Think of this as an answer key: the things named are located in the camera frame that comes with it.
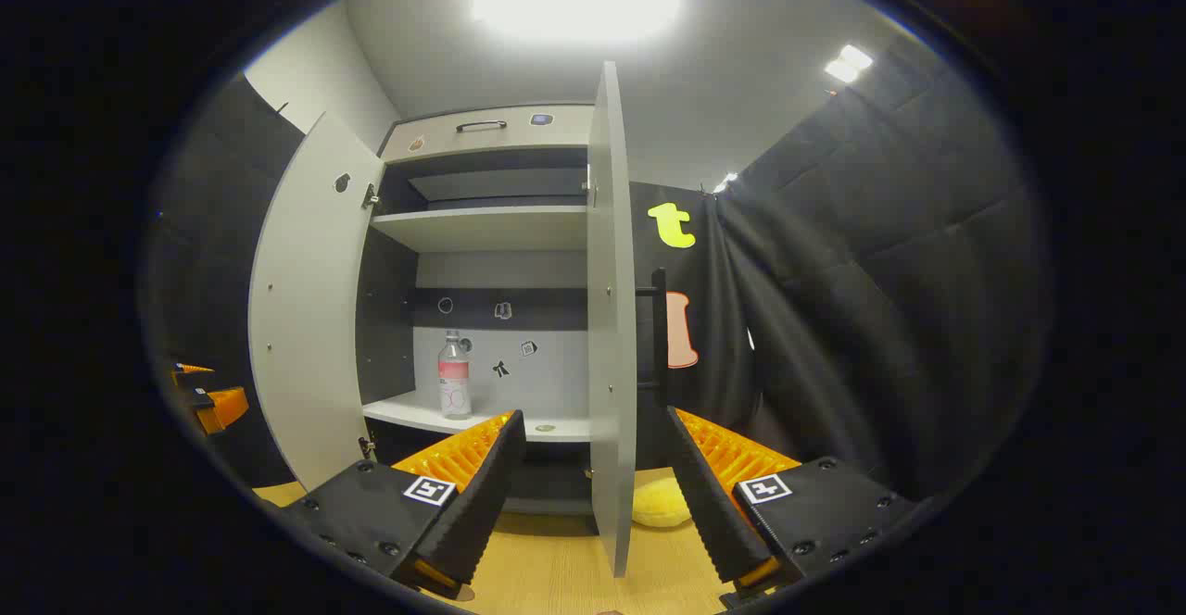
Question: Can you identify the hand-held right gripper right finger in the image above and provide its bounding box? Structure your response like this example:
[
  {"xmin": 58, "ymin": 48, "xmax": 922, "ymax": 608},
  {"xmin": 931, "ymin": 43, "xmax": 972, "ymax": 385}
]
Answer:
[{"xmin": 663, "ymin": 406, "xmax": 918, "ymax": 597}]

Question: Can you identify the yellow plush toy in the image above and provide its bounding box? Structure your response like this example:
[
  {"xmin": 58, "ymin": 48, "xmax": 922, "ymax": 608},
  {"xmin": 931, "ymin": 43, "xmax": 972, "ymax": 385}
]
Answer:
[{"xmin": 632, "ymin": 481, "xmax": 694, "ymax": 529}]

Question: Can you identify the clear bottle with pink label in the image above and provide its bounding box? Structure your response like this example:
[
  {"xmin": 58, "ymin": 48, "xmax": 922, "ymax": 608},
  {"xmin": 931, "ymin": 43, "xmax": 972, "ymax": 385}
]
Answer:
[{"xmin": 437, "ymin": 330, "xmax": 473, "ymax": 420}]

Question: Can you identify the black backdrop cloth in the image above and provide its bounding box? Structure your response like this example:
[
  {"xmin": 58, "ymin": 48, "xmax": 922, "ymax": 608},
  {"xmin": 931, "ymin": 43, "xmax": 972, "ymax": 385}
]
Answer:
[
  {"xmin": 630, "ymin": 180, "xmax": 756, "ymax": 472},
  {"xmin": 148, "ymin": 73, "xmax": 307, "ymax": 491},
  {"xmin": 713, "ymin": 36, "xmax": 1053, "ymax": 505}
]

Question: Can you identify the grey cabinet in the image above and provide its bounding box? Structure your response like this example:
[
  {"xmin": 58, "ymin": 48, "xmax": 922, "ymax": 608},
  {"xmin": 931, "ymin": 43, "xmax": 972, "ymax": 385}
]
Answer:
[{"xmin": 358, "ymin": 104, "xmax": 599, "ymax": 516}]

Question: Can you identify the grey cabinet drawer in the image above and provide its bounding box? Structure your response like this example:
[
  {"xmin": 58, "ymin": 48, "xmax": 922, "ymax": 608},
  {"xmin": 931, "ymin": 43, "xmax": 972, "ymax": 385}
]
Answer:
[{"xmin": 382, "ymin": 106, "xmax": 596, "ymax": 164}]

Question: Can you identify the grey cabinet door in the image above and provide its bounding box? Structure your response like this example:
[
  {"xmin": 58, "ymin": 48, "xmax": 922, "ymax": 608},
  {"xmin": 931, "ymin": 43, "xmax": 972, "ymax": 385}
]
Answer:
[
  {"xmin": 587, "ymin": 61, "xmax": 668, "ymax": 579},
  {"xmin": 248, "ymin": 112, "xmax": 385, "ymax": 491}
]

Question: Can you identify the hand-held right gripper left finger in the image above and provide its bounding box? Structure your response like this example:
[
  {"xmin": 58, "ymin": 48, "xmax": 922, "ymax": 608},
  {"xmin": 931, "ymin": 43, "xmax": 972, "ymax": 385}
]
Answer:
[{"xmin": 278, "ymin": 409, "xmax": 527, "ymax": 600}]

